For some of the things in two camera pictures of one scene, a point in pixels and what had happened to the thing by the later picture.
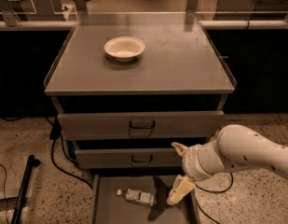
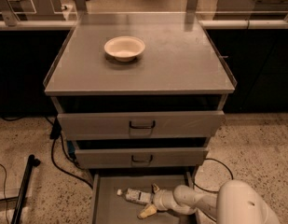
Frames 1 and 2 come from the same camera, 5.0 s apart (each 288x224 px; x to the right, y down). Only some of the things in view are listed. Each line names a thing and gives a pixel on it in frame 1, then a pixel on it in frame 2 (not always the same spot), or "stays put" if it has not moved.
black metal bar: [32, 162] stays put
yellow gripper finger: [180, 147] -> [155, 188]
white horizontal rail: [225, 24] stays put
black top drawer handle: [143, 127] stays put
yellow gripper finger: [182, 186] -> [148, 211]
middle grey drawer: [128, 159] stays put
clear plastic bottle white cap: [137, 196] stays put
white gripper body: [189, 162] -> [159, 199]
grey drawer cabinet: [123, 118] stays put
